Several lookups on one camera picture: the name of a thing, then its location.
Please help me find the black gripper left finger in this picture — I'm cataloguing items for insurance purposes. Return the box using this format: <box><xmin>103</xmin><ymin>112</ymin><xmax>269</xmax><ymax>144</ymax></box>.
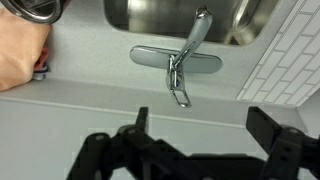
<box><xmin>65</xmin><ymin>106</ymin><xmax>188</xmax><ymax>180</ymax></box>

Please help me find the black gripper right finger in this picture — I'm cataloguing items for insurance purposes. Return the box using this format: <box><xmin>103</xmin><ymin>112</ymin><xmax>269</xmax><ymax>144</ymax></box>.
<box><xmin>245</xmin><ymin>105</ymin><xmax>320</xmax><ymax>180</ymax></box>

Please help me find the chrome faucet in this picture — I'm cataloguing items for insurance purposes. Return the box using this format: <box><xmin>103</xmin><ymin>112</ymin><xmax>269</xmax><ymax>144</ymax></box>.
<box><xmin>128</xmin><ymin>5</ymin><xmax>223</xmax><ymax>109</ymax></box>

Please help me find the small red blue container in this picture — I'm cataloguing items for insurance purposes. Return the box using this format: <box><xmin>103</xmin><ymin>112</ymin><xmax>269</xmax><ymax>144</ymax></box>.
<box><xmin>32</xmin><ymin>46</ymin><xmax>52</xmax><ymax>81</ymax></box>

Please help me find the peach cloth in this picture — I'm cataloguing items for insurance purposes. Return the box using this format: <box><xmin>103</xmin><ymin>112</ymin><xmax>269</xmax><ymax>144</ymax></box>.
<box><xmin>0</xmin><ymin>7</ymin><xmax>53</xmax><ymax>93</ymax></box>

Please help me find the stainless steel sink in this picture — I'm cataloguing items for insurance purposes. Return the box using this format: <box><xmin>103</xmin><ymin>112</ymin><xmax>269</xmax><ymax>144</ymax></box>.
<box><xmin>102</xmin><ymin>0</ymin><xmax>282</xmax><ymax>47</ymax></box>

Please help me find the dark red tumbler with lid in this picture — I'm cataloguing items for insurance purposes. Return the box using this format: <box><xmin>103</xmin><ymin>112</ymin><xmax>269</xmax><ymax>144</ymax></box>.
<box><xmin>0</xmin><ymin>0</ymin><xmax>73</xmax><ymax>25</ymax></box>

